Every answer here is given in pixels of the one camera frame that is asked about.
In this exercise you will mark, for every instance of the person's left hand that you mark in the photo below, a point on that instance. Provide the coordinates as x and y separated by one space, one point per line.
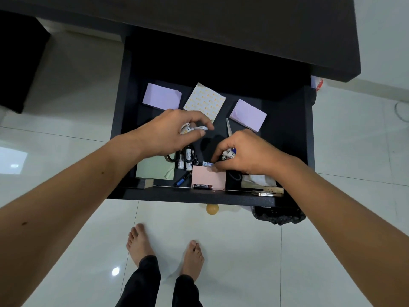
163 131

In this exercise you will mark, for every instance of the person's right hand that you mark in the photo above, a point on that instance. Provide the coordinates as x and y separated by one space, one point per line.
255 153

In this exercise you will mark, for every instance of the person's right thumb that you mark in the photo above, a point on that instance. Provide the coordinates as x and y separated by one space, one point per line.
219 167

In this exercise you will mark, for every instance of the person's left thumb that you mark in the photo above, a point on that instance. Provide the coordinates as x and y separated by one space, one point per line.
197 134

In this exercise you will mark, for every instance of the person's left forearm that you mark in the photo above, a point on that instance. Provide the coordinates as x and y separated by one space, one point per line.
64 204

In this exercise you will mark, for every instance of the person's right forearm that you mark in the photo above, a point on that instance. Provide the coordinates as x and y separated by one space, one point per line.
345 220

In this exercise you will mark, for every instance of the small blue white battery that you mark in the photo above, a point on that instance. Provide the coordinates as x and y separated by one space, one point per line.
207 164

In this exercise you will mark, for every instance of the pink sticky note pad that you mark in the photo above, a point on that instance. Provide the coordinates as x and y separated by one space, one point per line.
211 177

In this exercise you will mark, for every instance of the black battery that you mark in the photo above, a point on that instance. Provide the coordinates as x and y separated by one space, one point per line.
202 186

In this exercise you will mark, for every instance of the yellow patterned note pad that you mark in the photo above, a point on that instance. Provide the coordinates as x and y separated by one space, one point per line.
204 102

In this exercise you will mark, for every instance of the white tissue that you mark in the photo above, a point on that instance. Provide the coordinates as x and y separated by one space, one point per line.
257 181

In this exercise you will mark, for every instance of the purple sticky note pad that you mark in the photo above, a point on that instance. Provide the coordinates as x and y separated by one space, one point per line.
247 115
161 96

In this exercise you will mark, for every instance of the green sticky note pad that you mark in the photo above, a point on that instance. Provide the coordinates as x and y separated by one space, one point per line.
153 169

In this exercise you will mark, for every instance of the flat wooden piece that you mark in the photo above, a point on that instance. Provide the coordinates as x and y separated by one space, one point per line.
274 189

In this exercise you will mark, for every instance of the black drawer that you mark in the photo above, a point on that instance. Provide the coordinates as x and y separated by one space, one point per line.
204 70

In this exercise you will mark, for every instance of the small wooden block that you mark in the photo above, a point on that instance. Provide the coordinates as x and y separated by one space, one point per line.
149 183

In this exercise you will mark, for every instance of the black waste bin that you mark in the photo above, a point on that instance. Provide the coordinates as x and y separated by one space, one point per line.
278 216

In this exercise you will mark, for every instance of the person's right foot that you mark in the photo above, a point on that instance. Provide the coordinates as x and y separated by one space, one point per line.
192 260

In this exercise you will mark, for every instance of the person's foot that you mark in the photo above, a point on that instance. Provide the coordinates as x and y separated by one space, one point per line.
192 260
139 242

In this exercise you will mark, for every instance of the person's left foot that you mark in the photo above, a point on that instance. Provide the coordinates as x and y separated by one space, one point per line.
139 242

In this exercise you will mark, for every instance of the black desk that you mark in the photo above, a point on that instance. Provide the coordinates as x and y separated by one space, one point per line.
223 25

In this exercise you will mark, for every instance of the white red packet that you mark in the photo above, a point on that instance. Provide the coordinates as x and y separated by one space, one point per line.
316 83

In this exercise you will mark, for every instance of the person's right trouser leg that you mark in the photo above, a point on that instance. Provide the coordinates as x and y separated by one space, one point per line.
187 292

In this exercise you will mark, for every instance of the person's trouser leg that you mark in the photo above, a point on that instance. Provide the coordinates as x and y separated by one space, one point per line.
140 284
187 292

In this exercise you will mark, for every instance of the person's left trouser leg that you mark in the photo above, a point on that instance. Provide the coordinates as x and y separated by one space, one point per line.
140 284

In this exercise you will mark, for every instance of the black cabinet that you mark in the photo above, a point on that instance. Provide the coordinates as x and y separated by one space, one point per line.
19 60

